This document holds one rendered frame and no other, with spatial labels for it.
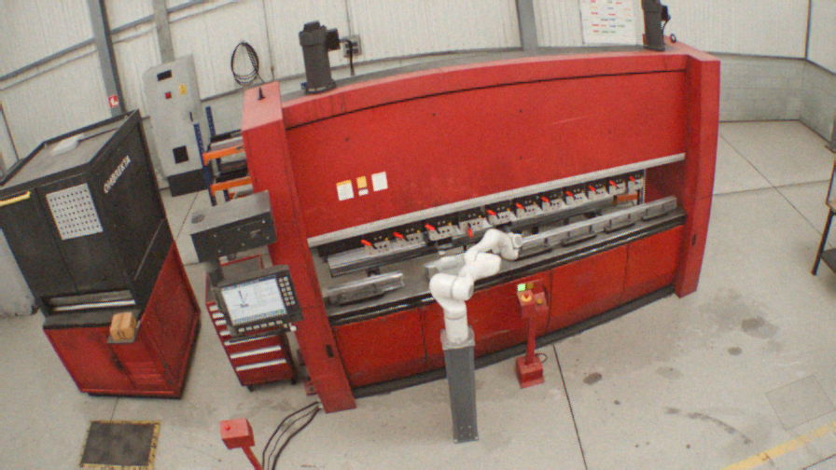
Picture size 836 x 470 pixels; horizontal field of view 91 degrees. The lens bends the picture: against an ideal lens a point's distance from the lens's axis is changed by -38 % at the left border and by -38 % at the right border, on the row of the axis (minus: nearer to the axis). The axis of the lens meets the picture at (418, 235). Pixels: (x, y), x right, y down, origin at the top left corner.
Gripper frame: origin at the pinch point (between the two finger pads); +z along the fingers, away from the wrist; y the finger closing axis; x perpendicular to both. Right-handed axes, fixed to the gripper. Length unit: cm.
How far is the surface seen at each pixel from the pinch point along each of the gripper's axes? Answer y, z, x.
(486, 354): -82, 45, 9
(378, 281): 15, 32, 65
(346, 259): 33, 60, 64
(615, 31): 111, 85, -471
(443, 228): 27.2, -2.2, 26.4
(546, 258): -26.8, -20.0, -27.4
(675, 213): -59, -74, -149
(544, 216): -7, -2, -60
